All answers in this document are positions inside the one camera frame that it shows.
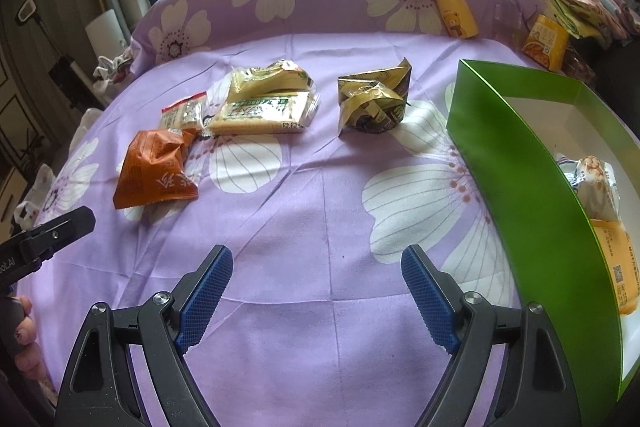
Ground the green box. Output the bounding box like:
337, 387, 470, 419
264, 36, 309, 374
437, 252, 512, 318
446, 58, 640, 420

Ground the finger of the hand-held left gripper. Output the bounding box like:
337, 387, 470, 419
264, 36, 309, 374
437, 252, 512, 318
22, 206, 96, 258

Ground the yellow cracker packet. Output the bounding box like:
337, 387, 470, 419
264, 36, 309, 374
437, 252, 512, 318
227, 59, 316, 105
205, 91, 322, 136

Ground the white cloth bundle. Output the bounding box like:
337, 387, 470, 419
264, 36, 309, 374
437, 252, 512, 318
92, 49, 136, 92

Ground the white cylinder lamp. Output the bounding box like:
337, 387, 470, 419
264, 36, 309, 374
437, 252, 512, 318
84, 9, 126, 62

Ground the large yellow-orange snack packet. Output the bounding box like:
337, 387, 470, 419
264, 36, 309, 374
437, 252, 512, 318
590, 217, 640, 318

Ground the yellow bear bottle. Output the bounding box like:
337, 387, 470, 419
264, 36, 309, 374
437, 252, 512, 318
419, 0, 478, 40

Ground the white printed snack packet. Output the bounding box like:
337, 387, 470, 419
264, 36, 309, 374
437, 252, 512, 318
555, 152, 621, 223

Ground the brown gold snack packet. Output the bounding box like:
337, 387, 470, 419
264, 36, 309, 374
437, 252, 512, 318
336, 59, 413, 138

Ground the person's left hand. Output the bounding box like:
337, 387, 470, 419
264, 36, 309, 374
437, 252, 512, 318
7, 297, 48, 383

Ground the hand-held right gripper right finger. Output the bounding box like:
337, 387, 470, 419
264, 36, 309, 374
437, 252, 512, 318
401, 244, 583, 427

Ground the purple floral bed sheet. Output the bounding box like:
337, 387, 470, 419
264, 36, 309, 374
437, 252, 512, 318
12, 32, 626, 427

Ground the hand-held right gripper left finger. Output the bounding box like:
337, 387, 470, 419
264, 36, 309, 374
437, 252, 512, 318
52, 244, 234, 427

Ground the black stand with holder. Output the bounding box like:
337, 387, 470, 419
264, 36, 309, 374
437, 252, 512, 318
14, 1, 88, 108

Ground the clear plastic bottle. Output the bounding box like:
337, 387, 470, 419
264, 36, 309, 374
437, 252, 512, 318
492, 0, 528, 50

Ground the orange juice carton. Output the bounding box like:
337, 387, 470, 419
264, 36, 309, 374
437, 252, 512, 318
522, 14, 571, 72

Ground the orange snack packet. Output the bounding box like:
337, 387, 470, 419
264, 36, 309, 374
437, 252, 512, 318
112, 128, 201, 210

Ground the small red-white cracker packet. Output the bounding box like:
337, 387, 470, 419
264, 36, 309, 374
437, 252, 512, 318
160, 92, 208, 132

